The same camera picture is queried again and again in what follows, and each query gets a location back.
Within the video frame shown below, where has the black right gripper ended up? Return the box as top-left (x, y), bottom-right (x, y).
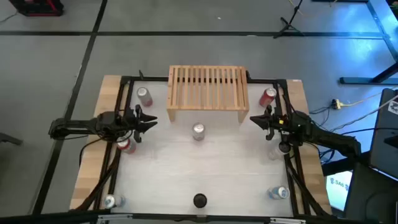
top-left (249, 105), bottom-right (285, 141)

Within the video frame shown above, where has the Spindrift raspberry lime can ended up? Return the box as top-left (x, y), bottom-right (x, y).
top-left (136, 86), bottom-right (154, 108)
top-left (191, 123), bottom-right (206, 142)

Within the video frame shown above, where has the white printed sign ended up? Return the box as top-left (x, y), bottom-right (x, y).
top-left (325, 170), bottom-right (354, 212)

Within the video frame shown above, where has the yellow extension cord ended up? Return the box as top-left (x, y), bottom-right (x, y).
top-left (340, 90), bottom-right (398, 108)

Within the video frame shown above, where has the silver metal bracket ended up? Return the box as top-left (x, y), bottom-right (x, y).
top-left (269, 217), bottom-right (307, 224)
top-left (96, 213), bottom-right (134, 224)

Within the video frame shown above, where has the red black storage crate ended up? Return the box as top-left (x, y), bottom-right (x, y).
top-left (8, 0), bottom-right (65, 17)

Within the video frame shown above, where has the white table cover sheet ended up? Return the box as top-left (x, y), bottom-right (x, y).
top-left (110, 80), bottom-right (295, 217)

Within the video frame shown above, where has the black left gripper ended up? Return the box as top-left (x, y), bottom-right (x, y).
top-left (124, 105), bottom-right (159, 144)

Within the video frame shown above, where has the black tripod stand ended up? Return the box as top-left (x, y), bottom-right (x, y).
top-left (272, 0), bottom-right (306, 39)

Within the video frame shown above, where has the black computer tower with sticker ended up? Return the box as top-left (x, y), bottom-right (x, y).
top-left (369, 88), bottom-right (398, 180)

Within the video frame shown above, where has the red Fanta can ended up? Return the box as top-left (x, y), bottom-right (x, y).
top-left (259, 87), bottom-right (277, 108)
top-left (116, 136), bottom-right (137, 156)

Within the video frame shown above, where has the black metal table frame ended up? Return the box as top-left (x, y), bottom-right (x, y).
top-left (74, 70), bottom-right (332, 218)

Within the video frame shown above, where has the black office chair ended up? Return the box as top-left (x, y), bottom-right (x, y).
top-left (343, 161), bottom-right (398, 224)

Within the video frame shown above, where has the blue silver Red Bull can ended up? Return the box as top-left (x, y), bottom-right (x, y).
top-left (267, 185), bottom-right (290, 200)
top-left (103, 194), bottom-right (126, 209)

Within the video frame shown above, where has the wooden slatted shelf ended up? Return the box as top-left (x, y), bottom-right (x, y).
top-left (166, 65), bottom-right (250, 124)

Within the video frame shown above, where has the grey chair base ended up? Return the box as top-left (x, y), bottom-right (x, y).
top-left (0, 132), bottom-right (24, 146)

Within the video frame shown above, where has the black desk frame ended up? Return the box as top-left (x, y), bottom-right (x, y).
top-left (338, 0), bottom-right (398, 85)

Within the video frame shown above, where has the white Celsius energy can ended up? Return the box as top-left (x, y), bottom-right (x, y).
top-left (192, 193), bottom-right (208, 209)
top-left (267, 141), bottom-right (292, 161)

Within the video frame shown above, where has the black gantry crossbeam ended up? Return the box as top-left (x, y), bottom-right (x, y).
top-left (0, 208), bottom-right (398, 224)

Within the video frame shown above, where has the yellow power cable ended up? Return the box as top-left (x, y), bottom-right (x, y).
top-left (287, 0), bottom-right (304, 16)

